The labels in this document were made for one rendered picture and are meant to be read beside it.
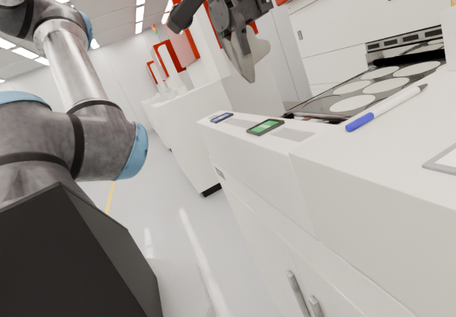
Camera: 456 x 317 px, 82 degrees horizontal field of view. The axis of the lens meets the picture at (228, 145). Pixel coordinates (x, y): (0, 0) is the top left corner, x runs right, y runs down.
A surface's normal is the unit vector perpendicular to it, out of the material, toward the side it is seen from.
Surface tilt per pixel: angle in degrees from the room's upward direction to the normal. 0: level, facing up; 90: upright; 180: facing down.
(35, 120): 61
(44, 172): 51
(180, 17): 91
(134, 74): 90
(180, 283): 0
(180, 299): 0
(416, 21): 90
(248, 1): 90
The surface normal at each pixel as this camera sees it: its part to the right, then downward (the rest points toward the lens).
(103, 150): 0.79, 0.06
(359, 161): -0.37, -0.88
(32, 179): -0.15, -0.43
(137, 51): 0.33, 0.16
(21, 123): 0.55, -0.67
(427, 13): -0.87, 0.44
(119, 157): 0.75, 0.27
